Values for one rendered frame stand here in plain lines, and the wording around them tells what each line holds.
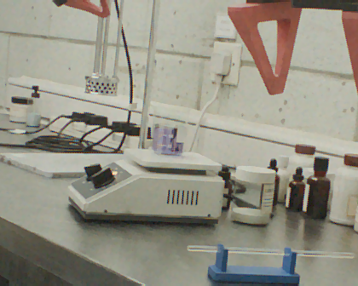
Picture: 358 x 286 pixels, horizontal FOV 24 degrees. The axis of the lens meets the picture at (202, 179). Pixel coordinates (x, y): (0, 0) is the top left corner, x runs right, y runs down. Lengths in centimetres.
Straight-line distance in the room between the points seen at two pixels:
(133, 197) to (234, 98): 66
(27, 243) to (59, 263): 8
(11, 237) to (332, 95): 72
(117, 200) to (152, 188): 5
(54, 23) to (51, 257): 142
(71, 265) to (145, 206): 21
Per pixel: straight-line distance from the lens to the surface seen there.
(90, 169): 124
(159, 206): 118
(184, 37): 192
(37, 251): 107
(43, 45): 244
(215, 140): 175
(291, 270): 96
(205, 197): 120
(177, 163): 118
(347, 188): 133
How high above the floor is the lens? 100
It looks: 9 degrees down
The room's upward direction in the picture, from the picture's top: 6 degrees clockwise
